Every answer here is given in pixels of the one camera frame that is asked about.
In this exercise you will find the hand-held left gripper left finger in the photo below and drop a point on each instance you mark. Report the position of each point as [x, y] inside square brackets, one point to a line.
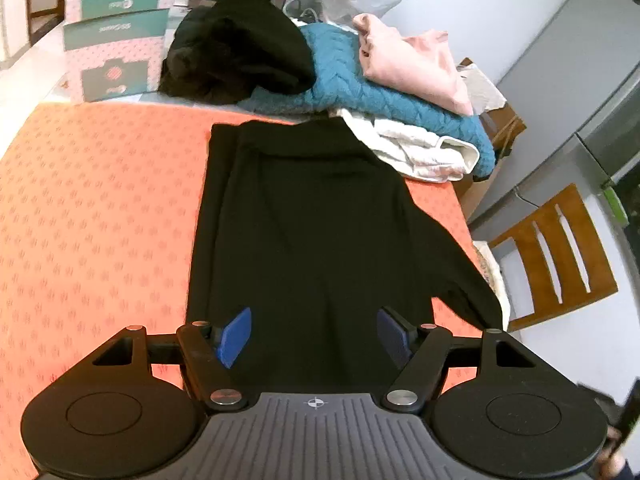
[235, 337]

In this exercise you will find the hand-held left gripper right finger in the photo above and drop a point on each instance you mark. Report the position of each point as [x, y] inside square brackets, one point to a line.
[395, 337]

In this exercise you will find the black long-sleeved top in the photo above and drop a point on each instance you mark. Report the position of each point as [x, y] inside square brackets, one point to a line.
[310, 220]

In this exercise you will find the pile of black clothes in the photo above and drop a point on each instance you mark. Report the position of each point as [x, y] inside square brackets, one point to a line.
[235, 50]

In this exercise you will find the person's right hand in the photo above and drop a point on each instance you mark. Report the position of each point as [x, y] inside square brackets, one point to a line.
[610, 455]

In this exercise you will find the wooden chair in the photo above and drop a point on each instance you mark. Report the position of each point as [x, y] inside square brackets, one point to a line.
[517, 265]

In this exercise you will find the tall open cardboard box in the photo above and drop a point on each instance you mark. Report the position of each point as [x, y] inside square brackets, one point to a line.
[480, 195]

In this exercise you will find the orange patterned tablecloth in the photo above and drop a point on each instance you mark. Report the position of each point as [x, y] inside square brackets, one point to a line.
[100, 210]

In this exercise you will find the white folded garment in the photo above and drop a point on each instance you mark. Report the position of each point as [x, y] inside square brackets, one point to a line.
[415, 150]

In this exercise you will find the green plastic strip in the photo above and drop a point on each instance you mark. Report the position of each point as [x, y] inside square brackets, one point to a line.
[616, 205]

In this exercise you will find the pink folded garment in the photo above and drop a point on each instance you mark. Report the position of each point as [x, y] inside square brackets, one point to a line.
[415, 65]

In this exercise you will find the grey refrigerator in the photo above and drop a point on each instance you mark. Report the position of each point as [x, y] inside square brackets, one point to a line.
[575, 70]

